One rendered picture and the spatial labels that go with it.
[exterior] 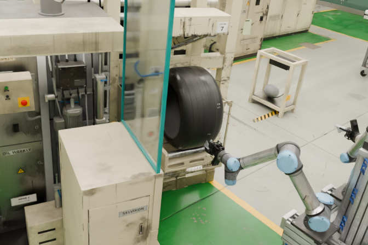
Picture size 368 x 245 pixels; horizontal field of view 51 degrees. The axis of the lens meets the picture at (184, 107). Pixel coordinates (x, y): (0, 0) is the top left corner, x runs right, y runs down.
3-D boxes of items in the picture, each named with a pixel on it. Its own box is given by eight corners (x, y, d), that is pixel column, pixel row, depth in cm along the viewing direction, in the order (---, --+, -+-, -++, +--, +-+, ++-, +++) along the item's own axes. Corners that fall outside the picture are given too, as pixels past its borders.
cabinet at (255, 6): (230, 63, 720) (241, -6, 665) (208, 53, 758) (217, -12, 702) (260, 56, 777) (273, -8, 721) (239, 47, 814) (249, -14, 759)
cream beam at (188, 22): (153, 39, 258) (154, 17, 252) (139, 28, 278) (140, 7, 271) (229, 35, 285) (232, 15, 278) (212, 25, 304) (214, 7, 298)
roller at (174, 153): (162, 156, 270) (165, 160, 267) (163, 151, 268) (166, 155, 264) (206, 148, 285) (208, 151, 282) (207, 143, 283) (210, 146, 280)
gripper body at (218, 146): (217, 139, 256) (227, 147, 246) (217, 151, 259) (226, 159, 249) (207, 141, 253) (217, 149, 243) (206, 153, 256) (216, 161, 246)
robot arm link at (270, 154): (297, 132, 233) (229, 155, 258) (294, 140, 224) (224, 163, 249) (306, 148, 235) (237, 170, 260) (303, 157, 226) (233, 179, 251)
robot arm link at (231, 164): (230, 174, 234) (230, 162, 230) (220, 166, 243) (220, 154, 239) (241, 170, 237) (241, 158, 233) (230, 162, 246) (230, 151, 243)
